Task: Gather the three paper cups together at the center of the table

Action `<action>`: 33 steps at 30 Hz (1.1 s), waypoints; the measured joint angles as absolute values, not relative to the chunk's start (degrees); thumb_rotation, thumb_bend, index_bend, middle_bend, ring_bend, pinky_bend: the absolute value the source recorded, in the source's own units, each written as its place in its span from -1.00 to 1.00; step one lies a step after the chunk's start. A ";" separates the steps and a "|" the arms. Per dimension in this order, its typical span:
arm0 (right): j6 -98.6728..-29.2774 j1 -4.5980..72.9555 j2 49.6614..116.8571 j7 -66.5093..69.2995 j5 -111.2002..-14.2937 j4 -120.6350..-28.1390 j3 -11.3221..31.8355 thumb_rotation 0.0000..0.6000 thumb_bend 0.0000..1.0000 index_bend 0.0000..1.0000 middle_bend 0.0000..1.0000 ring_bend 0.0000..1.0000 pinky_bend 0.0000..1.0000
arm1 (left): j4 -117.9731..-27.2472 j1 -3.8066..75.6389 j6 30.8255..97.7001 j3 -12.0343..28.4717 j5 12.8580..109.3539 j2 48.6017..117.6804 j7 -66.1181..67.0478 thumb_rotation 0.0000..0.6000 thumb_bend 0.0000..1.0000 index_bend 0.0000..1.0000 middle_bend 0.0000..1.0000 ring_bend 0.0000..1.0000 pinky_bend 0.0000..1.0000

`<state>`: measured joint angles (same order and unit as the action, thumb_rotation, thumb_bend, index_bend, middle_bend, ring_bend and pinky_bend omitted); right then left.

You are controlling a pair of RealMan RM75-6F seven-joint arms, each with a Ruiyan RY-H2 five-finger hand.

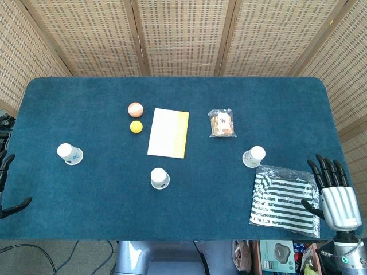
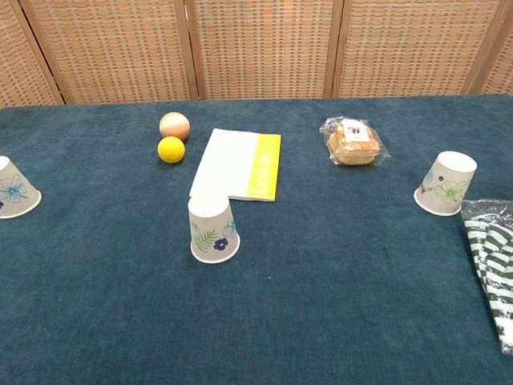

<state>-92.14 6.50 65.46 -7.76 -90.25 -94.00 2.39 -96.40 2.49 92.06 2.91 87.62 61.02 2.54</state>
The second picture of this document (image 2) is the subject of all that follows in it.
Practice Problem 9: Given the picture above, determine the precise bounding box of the pink wooden ball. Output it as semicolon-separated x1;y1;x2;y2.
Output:
159;112;191;142

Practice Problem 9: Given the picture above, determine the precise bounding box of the woven rattan folding screen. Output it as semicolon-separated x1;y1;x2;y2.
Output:
0;0;513;107

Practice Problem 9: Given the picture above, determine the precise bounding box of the yellow foam ball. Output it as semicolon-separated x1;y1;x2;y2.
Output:
157;136;187;164

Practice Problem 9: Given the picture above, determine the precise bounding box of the paper cup fern print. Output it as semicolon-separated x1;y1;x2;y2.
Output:
187;195;241;265

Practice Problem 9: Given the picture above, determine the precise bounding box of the paper cup green flower print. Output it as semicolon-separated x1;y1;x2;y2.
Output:
414;150;479;217

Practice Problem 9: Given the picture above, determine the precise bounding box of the white and yellow booklet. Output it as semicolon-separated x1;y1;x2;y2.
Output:
188;128;282;204

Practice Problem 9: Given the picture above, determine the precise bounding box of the paper cup large blue flower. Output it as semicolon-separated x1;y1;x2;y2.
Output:
0;155;42;220

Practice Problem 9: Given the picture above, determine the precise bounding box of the green striped plastic bag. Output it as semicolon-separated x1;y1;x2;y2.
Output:
460;199;513;356

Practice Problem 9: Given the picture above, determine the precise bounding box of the dark teal table cloth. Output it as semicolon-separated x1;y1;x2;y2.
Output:
0;94;513;385

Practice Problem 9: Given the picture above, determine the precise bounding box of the bread in clear wrapper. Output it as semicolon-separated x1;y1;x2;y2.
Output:
319;116;392;168

